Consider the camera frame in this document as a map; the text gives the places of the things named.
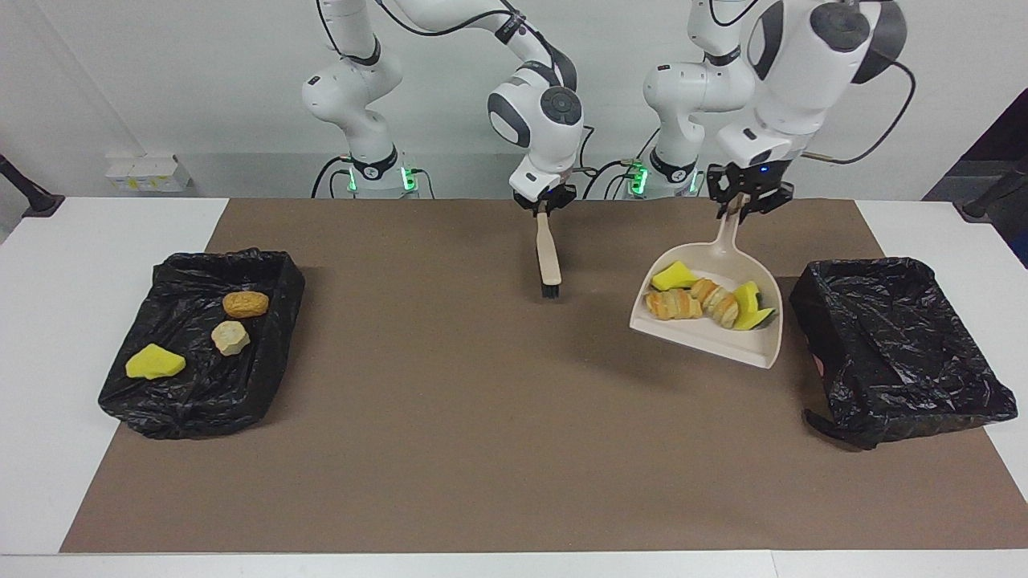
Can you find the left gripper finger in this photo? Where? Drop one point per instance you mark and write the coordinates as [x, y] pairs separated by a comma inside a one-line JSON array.
[[721, 204], [769, 201]]

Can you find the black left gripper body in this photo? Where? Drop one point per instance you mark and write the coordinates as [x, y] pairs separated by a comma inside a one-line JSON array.
[[751, 181]]

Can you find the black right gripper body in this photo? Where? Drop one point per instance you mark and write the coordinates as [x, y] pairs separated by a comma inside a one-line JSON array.
[[556, 197]]

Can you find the beige hand brush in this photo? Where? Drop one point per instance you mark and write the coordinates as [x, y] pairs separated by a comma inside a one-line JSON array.
[[548, 257]]

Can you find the notched yellow sponge piece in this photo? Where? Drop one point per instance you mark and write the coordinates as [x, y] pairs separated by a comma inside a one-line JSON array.
[[673, 278]]

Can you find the golden croissant end piece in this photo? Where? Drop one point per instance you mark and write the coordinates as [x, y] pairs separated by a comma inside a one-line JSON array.
[[719, 305]]

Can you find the small yellow sponge piece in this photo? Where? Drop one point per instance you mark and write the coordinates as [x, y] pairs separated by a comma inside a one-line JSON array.
[[748, 305]]

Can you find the striped bread roll piece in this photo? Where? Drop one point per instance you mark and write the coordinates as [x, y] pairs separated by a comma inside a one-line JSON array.
[[673, 305]]

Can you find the beige plastic dustpan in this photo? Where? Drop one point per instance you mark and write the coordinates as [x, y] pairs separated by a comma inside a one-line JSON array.
[[699, 337]]

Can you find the brown fried nugget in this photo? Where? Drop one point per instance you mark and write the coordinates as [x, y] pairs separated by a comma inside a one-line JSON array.
[[245, 304]]

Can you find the pale crumbly bread chunk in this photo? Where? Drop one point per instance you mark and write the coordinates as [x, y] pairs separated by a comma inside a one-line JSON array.
[[230, 338]]

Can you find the yellow green-backed sponge piece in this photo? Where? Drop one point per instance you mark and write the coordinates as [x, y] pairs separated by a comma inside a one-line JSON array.
[[154, 363]]

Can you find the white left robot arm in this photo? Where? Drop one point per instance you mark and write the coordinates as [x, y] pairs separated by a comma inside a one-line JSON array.
[[795, 72]]

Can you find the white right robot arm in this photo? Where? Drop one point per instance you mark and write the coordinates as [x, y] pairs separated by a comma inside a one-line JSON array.
[[546, 120]]

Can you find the black bag lined bin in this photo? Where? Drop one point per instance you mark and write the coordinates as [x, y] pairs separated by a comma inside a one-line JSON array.
[[201, 401], [899, 345]]

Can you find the black stand leg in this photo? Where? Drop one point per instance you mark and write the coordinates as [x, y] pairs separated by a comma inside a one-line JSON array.
[[976, 210], [40, 205]]

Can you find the brown table mat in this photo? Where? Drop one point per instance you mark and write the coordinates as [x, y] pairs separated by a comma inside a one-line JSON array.
[[514, 498]]

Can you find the white wall socket strip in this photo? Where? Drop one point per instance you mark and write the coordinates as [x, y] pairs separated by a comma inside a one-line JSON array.
[[148, 175]]

